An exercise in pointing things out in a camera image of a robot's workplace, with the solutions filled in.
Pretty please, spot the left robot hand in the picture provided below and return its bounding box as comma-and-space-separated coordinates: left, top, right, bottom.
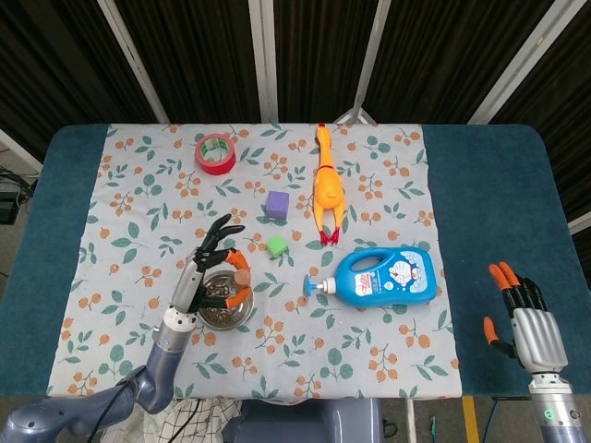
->
165, 212, 254, 320

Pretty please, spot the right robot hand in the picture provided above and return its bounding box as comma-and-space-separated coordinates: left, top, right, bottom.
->
483, 261, 569, 373

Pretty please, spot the stainless steel bowl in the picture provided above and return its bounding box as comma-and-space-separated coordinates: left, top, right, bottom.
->
196, 269, 256, 332

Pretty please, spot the red tape roll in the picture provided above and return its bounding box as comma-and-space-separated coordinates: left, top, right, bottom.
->
193, 133, 237, 177

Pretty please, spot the purple foam cube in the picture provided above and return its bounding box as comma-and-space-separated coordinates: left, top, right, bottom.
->
265, 190, 291, 218

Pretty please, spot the checkered white cloth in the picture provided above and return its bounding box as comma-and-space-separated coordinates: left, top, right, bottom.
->
147, 399, 244, 443

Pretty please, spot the floral print tablecloth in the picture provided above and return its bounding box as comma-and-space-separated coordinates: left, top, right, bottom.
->
47, 122, 463, 401

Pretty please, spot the blue detergent pump bottle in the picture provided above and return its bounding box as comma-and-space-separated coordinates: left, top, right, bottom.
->
302, 247, 439, 309

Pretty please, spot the yellow rubber chicken toy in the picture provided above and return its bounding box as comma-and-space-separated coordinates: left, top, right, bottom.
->
312, 122, 348, 245

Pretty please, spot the grey robot torso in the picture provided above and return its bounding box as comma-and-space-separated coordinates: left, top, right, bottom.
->
223, 399, 384, 443

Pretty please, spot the metal tripod stand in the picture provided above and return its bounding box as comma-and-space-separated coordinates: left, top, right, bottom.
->
332, 94, 380, 125

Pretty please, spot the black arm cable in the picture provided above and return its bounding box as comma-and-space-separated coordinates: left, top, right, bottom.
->
85, 378, 139, 443

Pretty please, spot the white partition frame post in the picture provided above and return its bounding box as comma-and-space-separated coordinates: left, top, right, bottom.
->
96, 0, 170, 124
468, 0, 569, 125
355, 0, 393, 124
248, 0, 283, 124

